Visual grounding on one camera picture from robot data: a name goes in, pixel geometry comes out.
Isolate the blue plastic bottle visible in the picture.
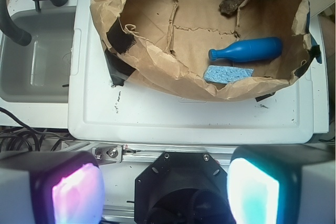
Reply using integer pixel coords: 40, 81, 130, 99
208, 37, 283, 62

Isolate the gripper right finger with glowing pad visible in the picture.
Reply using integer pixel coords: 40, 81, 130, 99
227, 144, 335, 223

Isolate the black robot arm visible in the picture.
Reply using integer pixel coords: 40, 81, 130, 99
1, 144, 335, 223

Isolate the black cables bundle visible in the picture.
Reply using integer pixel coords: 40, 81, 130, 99
0, 106, 71, 153

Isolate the white plastic bin lid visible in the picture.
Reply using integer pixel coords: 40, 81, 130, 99
68, 0, 317, 145

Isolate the aluminium frame rail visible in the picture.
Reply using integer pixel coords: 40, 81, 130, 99
60, 141, 237, 166

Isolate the brown rock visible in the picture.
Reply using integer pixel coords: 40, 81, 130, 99
219, 0, 244, 15

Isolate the brown paper bag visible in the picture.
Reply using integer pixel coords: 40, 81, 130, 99
90, 0, 320, 102

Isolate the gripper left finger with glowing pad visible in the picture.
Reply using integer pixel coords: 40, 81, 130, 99
1, 151, 105, 223

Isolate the grey sink basin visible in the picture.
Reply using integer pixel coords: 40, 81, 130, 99
1, 6, 76, 103

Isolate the blue sponge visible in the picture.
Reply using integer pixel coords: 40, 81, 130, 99
203, 65, 254, 84

